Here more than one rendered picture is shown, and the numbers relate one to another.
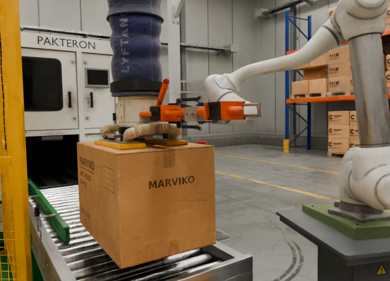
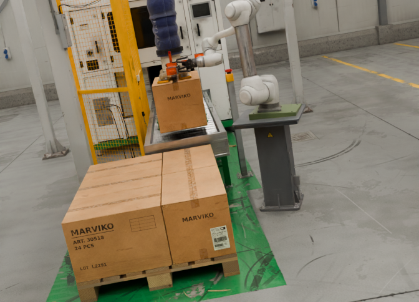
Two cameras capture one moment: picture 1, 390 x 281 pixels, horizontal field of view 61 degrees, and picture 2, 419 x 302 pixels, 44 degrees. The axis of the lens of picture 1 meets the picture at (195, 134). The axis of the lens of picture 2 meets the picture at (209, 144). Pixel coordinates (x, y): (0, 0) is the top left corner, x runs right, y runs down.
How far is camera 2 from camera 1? 3.25 m
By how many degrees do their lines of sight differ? 33
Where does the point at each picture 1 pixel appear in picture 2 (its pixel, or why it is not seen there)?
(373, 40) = (238, 29)
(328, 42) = not seen: hidden behind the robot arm
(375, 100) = (242, 57)
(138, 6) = (158, 14)
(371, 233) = (257, 116)
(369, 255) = (242, 125)
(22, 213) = (136, 115)
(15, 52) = (120, 35)
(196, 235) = (195, 120)
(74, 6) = not seen: outside the picture
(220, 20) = not seen: outside the picture
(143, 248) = (169, 125)
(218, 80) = (204, 42)
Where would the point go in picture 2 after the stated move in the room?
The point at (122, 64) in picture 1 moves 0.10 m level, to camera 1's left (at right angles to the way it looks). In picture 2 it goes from (157, 42) to (147, 43)
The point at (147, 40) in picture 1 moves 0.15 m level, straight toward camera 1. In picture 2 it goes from (166, 29) to (158, 31)
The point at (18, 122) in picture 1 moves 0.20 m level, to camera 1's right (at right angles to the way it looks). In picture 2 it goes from (127, 70) to (144, 68)
